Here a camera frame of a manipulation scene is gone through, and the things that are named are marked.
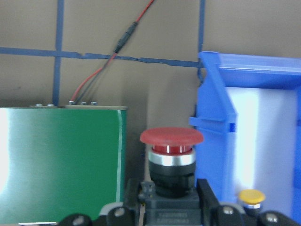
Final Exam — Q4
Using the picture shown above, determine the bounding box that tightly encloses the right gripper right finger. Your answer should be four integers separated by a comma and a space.
196, 179, 220, 212

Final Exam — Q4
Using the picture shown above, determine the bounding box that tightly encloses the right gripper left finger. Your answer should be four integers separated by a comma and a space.
122, 178, 142, 212

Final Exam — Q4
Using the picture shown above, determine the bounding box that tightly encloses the yellow push button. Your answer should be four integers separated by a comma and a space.
238, 189, 266, 217

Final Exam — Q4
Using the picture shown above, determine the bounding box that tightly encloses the red push button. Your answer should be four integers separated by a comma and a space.
137, 127, 205, 226

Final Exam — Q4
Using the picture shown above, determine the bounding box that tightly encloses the green conveyor belt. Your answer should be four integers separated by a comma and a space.
0, 105, 127, 224

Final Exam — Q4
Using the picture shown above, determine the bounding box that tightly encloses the right blue plastic bin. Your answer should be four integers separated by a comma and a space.
190, 51, 301, 221

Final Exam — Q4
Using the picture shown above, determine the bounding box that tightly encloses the red black wire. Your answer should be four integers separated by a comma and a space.
70, 0, 156, 102

